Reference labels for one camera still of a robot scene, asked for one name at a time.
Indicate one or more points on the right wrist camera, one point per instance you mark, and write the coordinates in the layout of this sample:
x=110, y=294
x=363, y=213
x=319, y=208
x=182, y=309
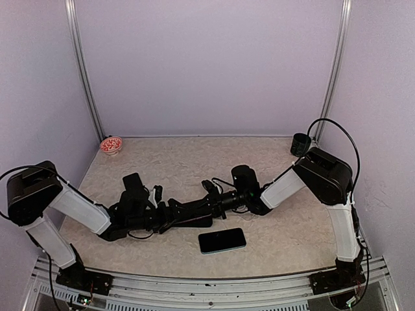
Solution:
x=211, y=188

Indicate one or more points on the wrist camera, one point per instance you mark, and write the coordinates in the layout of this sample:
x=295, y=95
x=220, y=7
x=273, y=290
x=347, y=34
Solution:
x=155, y=195
x=211, y=188

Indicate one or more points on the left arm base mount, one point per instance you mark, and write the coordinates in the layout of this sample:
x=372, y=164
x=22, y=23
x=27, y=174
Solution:
x=79, y=278

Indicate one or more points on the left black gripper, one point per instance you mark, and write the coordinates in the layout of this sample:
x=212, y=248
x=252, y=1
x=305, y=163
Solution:
x=166, y=218

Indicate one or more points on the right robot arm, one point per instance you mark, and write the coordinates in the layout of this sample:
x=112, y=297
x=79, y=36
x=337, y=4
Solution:
x=327, y=177

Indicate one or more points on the aluminium frame post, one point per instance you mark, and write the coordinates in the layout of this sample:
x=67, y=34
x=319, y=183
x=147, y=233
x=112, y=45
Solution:
x=337, y=59
x=71, y=13

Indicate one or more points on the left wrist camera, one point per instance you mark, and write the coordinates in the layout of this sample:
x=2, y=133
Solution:
x=155, y=195

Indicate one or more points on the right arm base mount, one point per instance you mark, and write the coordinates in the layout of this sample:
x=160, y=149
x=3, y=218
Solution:
x=345, y=275

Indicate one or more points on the right aluminium frame post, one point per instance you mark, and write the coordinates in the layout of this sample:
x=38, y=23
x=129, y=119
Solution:
x=337, y=59

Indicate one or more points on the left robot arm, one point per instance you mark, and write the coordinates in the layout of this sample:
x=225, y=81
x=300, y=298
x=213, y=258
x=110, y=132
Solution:
x=34, y=189

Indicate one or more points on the front aluminium rail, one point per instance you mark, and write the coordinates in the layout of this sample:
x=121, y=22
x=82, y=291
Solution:
x=140, y=292

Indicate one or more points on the purple smartphone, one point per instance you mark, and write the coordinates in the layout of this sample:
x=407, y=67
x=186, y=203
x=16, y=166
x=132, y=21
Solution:
x=195, y=219

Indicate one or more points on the red white patterned bowl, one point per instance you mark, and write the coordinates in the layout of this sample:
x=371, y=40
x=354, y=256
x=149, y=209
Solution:
x=111, y=146

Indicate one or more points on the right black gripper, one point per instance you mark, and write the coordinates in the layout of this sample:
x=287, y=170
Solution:
x=214, y=204

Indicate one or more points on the left aluminium frame post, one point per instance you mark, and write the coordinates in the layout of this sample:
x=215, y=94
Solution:
x=71, y=13

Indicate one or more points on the teal-edged smartphone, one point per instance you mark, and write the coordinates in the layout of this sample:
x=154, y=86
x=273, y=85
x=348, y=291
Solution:
x=218, y=241

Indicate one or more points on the dark green cup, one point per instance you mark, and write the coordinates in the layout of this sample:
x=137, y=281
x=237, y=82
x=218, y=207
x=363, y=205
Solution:
x=300, y=144

